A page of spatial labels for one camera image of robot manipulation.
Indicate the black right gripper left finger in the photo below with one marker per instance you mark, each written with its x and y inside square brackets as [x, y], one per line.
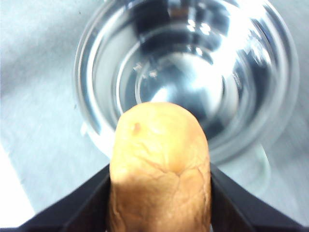
[84, 210]

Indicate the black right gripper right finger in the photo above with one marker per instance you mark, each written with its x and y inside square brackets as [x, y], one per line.
[235, 208]

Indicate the brown potato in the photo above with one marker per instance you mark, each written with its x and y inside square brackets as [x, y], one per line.
[160, 177]

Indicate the green electric steamer pot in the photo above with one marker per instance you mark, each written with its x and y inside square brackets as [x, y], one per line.
[233, 63]

